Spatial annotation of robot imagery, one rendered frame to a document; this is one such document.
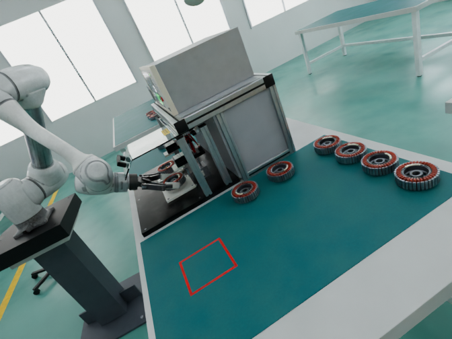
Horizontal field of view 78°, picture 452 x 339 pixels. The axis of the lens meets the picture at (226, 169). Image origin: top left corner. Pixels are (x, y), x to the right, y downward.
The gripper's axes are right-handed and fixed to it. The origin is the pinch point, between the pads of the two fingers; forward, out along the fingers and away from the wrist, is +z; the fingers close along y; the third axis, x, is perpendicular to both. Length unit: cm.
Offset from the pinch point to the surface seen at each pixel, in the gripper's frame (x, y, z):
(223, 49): 60, 11, 15
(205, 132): 27.8, 19.9, 7.2
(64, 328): -130, -55, -58
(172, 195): -5.2, 5.3, -1.1
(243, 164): 15.1, 22.2, 24.8
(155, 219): -11.7, 15.2, -10.0
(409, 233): 16, 85, 41
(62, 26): 109, -472, -100
